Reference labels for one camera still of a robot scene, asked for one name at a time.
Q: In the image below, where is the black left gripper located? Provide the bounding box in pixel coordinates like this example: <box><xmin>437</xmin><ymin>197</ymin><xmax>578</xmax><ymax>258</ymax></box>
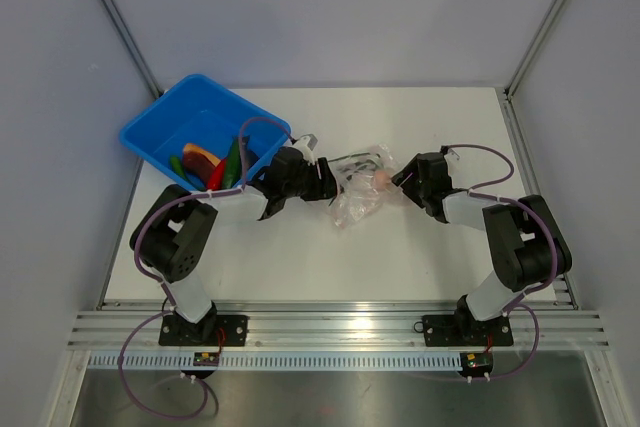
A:
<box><xmin>283</xmin><ymin>158</ymin><xmax>344</xmax><ymax>202</ymax></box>

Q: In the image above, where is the peach fake radish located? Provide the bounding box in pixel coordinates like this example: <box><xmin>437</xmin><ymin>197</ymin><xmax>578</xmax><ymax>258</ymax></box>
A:
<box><xmin>373</xmin><ymin>170</ymin><xmax>391</xmax><ymax>190</ymax></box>

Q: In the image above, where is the green fake cucumber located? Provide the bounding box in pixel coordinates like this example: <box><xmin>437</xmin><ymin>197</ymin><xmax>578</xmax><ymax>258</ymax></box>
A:
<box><xmin>221</xmin><ymin>137</ymin><xmax>242</xmax><ymax>189</ymax></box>

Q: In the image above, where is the clear zip top bag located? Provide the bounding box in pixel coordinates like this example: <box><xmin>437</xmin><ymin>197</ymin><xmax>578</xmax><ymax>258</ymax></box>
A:
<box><xmin>326</xmin><ymin>144</ymin><xmax>407</xmax><ymax>228</ymax></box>

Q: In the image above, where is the red fake pepper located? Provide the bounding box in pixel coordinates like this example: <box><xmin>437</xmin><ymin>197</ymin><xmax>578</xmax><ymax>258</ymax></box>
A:
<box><xmin>206</xmin><ymin>158</ymin><xmax>227</xmax><ymax>191</ymax></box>

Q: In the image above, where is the orange red fake papaya slice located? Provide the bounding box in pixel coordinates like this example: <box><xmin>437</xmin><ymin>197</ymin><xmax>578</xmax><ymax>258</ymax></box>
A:
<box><xmin>182</xmin><ymin>143</ymin><xmax>221</xmax><ymax>184</ymax></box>

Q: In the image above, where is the small green fake pepper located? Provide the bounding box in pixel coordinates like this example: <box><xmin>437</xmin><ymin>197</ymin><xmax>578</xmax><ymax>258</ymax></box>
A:
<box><xmin>169</xmin><ymin>155</ymin><xmax>188</xmax><ymax>181</ymax></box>

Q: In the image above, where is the grey fake fish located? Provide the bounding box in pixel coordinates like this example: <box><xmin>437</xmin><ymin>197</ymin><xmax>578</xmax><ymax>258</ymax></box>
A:
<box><xmin>241</xmin><ymin>136</ymin><xmax>259</xmax><ymax>172</ymax></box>

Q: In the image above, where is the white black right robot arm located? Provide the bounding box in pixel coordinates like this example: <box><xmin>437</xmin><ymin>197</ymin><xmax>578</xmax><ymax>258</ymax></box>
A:
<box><xmin>392</xmin><ymin>144</ymin><xmax>572</xmax><ymax>343</ymax></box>

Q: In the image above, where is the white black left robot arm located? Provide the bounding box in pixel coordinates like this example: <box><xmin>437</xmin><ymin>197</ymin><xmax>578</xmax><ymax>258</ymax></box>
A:
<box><xmin>129</xmin><ymin>143</ymin><xmax>340</xmax><ymax>346</ymax></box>

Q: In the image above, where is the blue plastic bin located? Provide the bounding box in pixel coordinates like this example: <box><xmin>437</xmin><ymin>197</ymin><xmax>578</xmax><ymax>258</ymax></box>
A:
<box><xmin>119</xmin><ymin>74</ymin><xmax>291</xmax><ymax>190</ymax></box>

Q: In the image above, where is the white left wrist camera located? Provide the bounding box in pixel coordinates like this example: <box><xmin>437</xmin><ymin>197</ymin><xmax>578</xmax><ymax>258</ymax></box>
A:
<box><xmin>292</xmin><ymin>134</ymin><xmax>318</xmax><ymax>163</ymax></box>

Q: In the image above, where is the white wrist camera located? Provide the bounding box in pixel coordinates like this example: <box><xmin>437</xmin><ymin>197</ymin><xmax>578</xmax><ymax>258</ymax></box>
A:
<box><xmin>292</xmin><ymin>134</ymin><xmax>318</xmax><ymax>163</ymax></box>
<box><xmin>440</xmin><ymin>145</ymin><xmax>460</xmax><ymax>161</ymax></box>

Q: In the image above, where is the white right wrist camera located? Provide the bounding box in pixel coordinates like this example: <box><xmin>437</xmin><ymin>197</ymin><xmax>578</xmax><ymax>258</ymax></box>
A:
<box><xmin>440</xmin><ymin>145</ymin><xmax>460</xmax><ymax>161</ymax></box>

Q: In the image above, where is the aluminium frame post right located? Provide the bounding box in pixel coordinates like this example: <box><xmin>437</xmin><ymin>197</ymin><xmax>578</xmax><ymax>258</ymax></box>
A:
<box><xmin>503</xmin><ymin>0</ymin><xmax>569</xmax><ymax>103</ymax></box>

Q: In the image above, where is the aluminium frame post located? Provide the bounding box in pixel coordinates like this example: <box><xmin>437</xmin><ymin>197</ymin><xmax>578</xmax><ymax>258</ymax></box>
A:
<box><xmin>99</xmin><ymin>0</ymin><xmax>164</xmax><ymax>99</ymax></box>
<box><xmin>503</xmin><ymin>0</ymin><xmax>569</xmax><ymax>103</ymax></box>

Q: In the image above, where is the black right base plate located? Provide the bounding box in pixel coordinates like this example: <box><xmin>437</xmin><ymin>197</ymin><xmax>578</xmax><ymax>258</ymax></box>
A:
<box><xmin>421</xmin><ymin>314</ymin><xmax>514</xmax><ymax>347</ymax></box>

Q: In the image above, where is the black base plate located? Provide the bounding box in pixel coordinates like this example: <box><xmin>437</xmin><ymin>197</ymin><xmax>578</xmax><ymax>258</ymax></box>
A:
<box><xmin>421</xmin><ymin>314</ymin><xmax>514</xmax><ymax>347</ymax></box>
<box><xmin>158</xmin><ymin>314</ymin><xmax>249</xmax><ymax>347</ymax></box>

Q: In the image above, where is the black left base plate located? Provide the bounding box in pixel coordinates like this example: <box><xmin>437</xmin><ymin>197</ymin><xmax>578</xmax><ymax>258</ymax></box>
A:
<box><xmin>158</xmin><ymin>314</ymin><xmax>249</xmax><ymax>347</ymax></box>

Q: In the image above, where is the aluminium mounting rail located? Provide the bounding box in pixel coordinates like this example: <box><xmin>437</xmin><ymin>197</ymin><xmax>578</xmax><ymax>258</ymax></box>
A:
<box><xmin>67</xmin><ymin>301</ymin><xmax>610</xmax><ymax>351</ymax></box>

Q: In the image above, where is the slotted white cable duct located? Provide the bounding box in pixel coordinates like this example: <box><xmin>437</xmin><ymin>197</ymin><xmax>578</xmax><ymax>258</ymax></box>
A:
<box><xmin>88</xmin><ymin>351</ymin><xmax>462</xmax><ymax>372</ymax></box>

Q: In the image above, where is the aluminium frame post left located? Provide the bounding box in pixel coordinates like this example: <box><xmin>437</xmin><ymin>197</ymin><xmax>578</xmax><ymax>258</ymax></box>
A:
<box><xmin>99</xmin><ymin>0</ymin><xmax>164</xmax><ymax>99</ymax></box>

